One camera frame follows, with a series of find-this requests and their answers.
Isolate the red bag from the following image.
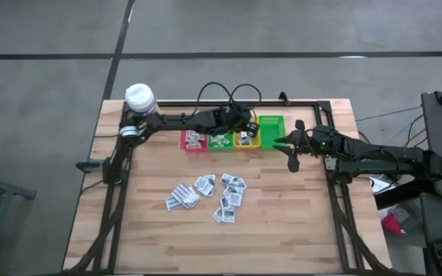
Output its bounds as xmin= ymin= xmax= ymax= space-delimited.
xmin=381 ymin=212 xmax=405 ymax=236

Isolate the yellow plastic basket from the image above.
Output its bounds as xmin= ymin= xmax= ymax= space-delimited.
xmin=233 ymin=115 xmax=261 ymax=150

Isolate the green plastic basket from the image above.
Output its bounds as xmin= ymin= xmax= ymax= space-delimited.
xmin=258 ymin=114 xmax=287 ymax=149
xmin=206 ymin=130 xmax=236 ymax=150

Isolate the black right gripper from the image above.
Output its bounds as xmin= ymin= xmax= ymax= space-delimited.
xmin=273 ymin=119 xmax=346 ymax=174

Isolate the white paper sheet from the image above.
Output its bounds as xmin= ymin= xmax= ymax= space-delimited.
xmin=371 ymin=179 xmax=397 ymax=196

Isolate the Lysol wipes canister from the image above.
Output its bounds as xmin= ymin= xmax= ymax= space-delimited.
xmin=124 ymin=83 xmax=157 ymax=116

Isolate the thin grey cable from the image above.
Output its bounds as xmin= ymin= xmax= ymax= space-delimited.
xmin=355 ymin=106 xmax=424 ymax=123

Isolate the black beam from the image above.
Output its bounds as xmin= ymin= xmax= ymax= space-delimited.
xmin=374 ymin=179 xmax=435 ymax=210

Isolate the red plastic basket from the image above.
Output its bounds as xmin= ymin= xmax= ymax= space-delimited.
xmin=180 ymin=129 xmax=209 ymax=152

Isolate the pile of red-striped packets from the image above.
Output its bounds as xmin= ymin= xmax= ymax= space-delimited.
xmin=171 ymin=182 xmax=193 ymax=200

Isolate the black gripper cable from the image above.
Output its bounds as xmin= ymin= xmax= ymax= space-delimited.
xmin=353 ymin=148 xmax=401 ymax=184
xmin=193 ymin=81 xmax=263 ymax=117

